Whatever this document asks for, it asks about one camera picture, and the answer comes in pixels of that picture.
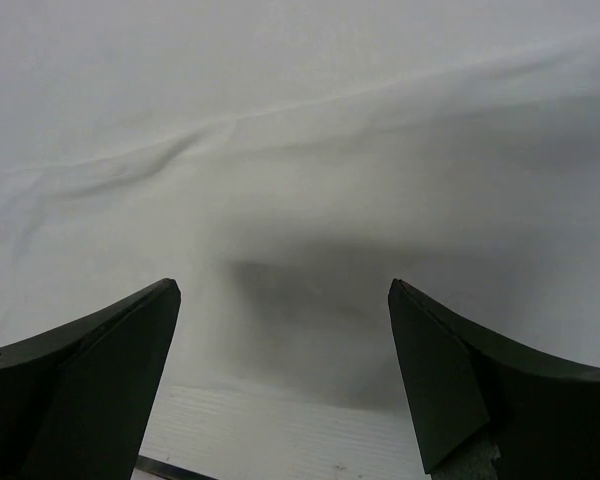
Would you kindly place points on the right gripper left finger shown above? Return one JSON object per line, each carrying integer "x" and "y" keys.
{"x": 75, "y": 400}

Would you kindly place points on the white t shirt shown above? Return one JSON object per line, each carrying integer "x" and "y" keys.
{"x": 284, "y": 161}

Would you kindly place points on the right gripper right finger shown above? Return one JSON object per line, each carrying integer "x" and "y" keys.
{"x": 485, "y": 406}

